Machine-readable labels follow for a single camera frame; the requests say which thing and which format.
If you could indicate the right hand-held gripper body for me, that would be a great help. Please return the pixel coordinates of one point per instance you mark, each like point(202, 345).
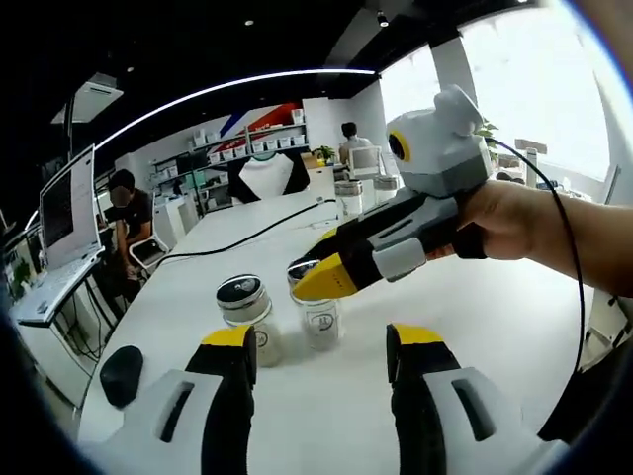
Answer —
point(435, 153)

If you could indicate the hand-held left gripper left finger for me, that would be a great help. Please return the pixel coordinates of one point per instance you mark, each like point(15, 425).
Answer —
point(163, 425)

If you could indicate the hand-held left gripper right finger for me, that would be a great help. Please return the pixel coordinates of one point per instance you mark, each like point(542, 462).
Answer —
point(445, 425)

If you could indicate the tall seasoning bottle white contents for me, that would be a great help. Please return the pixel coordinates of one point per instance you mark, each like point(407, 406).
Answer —
point(349, 200)

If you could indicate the small glass seasoning bottle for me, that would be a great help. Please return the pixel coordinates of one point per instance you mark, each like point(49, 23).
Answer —
point(247, 316)
point(321, 321)

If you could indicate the person's right hand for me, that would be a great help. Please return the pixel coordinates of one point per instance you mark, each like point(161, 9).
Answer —
point(514, 222)

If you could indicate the white monitor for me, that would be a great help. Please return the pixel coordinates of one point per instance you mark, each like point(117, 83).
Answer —
point(365, 162)

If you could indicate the black computer mouse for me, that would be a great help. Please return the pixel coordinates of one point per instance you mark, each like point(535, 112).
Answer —
point(121, 376)

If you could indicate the cardboard box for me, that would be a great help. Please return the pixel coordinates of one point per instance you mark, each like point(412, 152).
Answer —
point(312, 161)

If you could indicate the large bright window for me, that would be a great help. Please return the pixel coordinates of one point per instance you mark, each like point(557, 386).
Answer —
point(534, 89)

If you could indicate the chair with black white garment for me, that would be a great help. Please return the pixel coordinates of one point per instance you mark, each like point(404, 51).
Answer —
point(269, 178)

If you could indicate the white standing desk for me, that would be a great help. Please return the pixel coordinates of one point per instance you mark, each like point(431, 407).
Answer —
point(64, 326)

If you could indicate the ceiling spotlight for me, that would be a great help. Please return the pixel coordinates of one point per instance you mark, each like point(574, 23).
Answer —
point(382, 19)

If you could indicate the row of white storage bins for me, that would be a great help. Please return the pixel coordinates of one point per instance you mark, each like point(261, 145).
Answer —
point(257, 146)

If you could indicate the metal shelving rack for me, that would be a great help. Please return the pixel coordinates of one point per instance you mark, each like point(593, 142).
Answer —
point(222, 163)

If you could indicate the white office chair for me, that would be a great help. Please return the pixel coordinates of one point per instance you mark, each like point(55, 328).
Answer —
point(147, 252)

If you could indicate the curved ceiling light strip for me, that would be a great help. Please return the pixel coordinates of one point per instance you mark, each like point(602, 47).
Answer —
point(222, 91)

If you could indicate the white open laptop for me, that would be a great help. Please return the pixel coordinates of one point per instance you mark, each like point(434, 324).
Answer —
point(66, 222)

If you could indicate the ceiling air conditioner unit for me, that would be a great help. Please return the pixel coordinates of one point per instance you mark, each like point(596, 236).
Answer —
point(96, 94)

